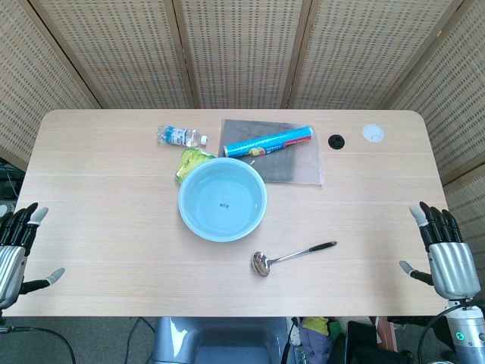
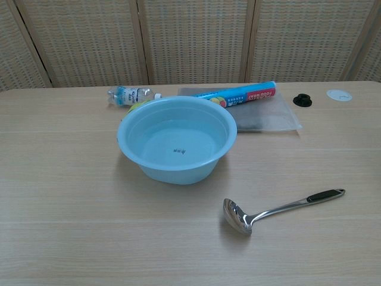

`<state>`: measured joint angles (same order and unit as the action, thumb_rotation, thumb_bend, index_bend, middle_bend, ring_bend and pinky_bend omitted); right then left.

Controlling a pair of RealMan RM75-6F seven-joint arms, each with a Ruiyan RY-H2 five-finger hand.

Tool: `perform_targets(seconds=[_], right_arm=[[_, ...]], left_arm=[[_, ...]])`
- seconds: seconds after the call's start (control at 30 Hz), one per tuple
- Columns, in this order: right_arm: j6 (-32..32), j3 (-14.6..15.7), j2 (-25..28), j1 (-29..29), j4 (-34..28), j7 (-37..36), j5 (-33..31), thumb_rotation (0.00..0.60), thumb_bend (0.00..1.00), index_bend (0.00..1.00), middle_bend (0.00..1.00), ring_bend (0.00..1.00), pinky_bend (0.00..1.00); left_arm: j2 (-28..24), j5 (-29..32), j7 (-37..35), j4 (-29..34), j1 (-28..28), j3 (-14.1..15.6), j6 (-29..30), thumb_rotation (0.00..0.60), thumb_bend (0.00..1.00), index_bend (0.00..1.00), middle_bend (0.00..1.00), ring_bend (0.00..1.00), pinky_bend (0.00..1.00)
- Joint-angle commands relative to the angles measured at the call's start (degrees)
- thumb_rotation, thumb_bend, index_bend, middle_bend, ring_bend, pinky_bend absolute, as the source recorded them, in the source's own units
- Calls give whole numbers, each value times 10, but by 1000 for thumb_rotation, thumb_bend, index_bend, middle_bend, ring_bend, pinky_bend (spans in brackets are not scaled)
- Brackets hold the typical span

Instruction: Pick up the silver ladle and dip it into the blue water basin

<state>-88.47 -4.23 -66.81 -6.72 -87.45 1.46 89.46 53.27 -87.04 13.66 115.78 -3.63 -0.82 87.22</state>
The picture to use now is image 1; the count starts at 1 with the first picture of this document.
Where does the blue food wrap roll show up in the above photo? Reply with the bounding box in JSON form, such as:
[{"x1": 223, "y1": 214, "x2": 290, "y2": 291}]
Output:
[{"x1": 223, "y1": 126, "x2": 314, "y2": 159}]

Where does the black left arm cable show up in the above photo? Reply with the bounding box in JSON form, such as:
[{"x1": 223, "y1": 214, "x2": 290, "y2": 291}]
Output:
[{"x1": 0, "y1": 325, "x2": 79, "y2": 364}]

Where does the yellow green snack pouch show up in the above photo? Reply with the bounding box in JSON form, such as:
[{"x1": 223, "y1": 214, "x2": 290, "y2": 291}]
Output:
[{"x1": 174, "y1": 148, "x2": 217, "y2": 186}]

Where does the metal ladle black handle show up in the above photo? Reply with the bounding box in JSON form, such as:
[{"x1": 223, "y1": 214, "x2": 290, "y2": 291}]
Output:
[{"x1": 250, "y1": 240, "x2": 338, "y2": 278}]

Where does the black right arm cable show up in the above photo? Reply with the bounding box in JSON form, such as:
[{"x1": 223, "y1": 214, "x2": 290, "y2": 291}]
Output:
[{"x1": 418, "y1": 303, "x2": 474, "y2": 364}]

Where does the clear plastic water bottle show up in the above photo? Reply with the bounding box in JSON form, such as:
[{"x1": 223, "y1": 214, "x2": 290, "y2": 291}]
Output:
[{"x1": 156, "y1": 124, "x2": 209, "y2": 148}]

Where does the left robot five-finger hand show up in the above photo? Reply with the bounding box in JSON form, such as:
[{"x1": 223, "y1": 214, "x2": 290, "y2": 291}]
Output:
[{"x1": 0, "y1": 202, "x2": 66, "y2": 310}]

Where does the light blue bowl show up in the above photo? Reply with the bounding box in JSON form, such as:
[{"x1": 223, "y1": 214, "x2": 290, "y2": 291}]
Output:
[{"x1": 177, "y1": 157, "x2": 268, "y2": 243}]

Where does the black bag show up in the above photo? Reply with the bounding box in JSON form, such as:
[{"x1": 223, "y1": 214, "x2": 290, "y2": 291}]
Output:
[{"x1": 345, "y1": 320, "x2": 399, "y2": 364}]

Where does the black equipment rack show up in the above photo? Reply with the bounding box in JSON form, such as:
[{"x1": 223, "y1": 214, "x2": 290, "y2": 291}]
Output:
[{"x1": 0, "y1": 155, "x2": 27, "y2": 224}]

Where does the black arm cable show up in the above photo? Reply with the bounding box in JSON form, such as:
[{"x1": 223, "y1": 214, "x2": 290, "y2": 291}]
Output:
[
  {"x1": 0, "y1": 325, "x2": 79, "y2": 364},
  {"x1": 418, "y1": 303, "x2": 474, "y2": 364}
]

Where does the grey cloth in clear bag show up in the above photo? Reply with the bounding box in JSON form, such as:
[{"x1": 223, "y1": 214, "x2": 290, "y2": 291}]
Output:
[{"x1": 217, "y1": 118, "x2": 324, "y2": 187}]

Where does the colourful cloth bundle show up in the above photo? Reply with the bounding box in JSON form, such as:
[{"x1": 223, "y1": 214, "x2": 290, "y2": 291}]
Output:
[{"x1": 298, "y1": 316, "x2": 344, "y2": 364}]

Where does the woven bamboo folding screen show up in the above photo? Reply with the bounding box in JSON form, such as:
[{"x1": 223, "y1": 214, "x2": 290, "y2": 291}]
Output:
[{"x1": 0, "y1": 0, "x2": 485, "y2": 251}]

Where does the white round grommet cap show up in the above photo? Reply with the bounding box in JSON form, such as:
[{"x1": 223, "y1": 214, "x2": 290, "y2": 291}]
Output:
[{"x1": 361, "y1": 124, "x2": 386, "y2": 143}]

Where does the grey robot torso base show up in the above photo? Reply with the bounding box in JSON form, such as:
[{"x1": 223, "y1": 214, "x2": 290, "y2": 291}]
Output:
[{"x1": 150, "y1": 316, "x2": 293, "y2": 364}]

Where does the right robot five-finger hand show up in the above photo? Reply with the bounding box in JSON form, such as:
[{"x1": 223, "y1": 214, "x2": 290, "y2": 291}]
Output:
[{"x1": 399, "y1": 201, "x2": 479, "y2": 300}]

